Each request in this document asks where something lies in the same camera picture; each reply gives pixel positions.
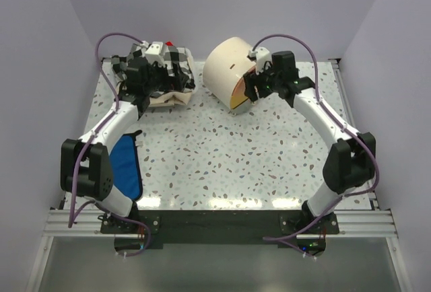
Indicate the blue cloth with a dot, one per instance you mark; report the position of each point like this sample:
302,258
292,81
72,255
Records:
125,166

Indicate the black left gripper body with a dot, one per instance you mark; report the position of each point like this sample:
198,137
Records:
159,79

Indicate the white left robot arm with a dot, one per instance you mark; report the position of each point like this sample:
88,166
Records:
86,169

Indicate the black white checkered cloth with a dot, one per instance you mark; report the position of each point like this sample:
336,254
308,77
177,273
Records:
136,72

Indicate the salmon top drawer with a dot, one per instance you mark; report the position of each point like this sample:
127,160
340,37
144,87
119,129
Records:
238,91

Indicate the yellow drawer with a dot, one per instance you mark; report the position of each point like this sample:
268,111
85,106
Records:
234,103

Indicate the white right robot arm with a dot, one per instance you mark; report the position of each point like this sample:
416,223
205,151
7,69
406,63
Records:
349,162

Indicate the round beige drawer organizer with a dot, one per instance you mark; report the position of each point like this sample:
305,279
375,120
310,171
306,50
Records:
225,65

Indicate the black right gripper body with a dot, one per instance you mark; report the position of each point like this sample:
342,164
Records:
267,82

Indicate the beige folded cloth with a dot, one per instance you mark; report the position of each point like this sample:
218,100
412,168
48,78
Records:
168,100

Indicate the grey-green bottom drawer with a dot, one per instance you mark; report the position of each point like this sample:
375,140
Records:
243,107

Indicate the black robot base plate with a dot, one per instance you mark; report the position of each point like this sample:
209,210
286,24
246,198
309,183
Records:
241,227

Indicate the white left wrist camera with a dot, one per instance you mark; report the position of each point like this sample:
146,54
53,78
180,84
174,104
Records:
155,53

